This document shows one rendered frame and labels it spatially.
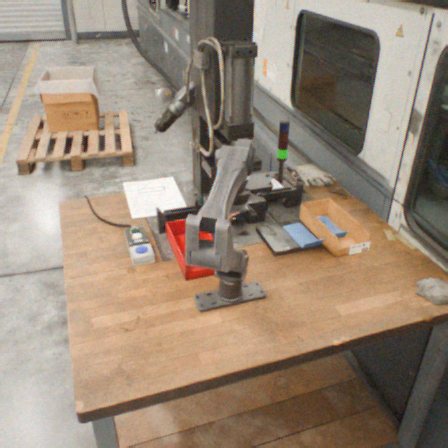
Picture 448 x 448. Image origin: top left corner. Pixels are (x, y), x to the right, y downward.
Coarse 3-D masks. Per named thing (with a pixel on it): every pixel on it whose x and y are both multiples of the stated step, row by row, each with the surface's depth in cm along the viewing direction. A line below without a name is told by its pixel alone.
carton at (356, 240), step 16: (304, 208) 163; (320, 208) 169; (336, 208) 165; (320, 224) 154; (336, 224) 165; (352, 224) 156; (336, 240) 145; (352, 240) 156; (368, 240) 149; (336, 256) 148
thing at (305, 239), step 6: (288, 228) 158; (294, 228) 158; (300, 228) 158; (294, 234) 155; (300, 234) 155; (306, 234) 155; (312, 234) 155; (300, 240) 152; (306, 240) 152; (312, 240) 152; (318, 240) 148; (300, 246) 149; (306, 246) 148
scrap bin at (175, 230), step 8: (168, 224) 154; (176, 224) 155; (184, 224) 156; (168, 232) 152; (176, 232) 157; (184, 232) 158; (200, 232) 158; (168, 240) 154; (176, 240) 154; (184, 240) 154; (176, 248) 143; (184, 248) 150; (176, 256) 145; (184, 256) 147; (184, 264) 135; (184, 272) 136; (192, 272) 136; (200, 272) 137; (208, 272) 138
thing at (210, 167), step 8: (208, 128) 168; (216, 136) 161; (224, 136) 164; (216, 144) 160; (224, 144) 155; (232, 144) 152; (208, 160) 153; (256, 160) 154; (208, 168) 151; (216, 168) 149; (256, 168) 154
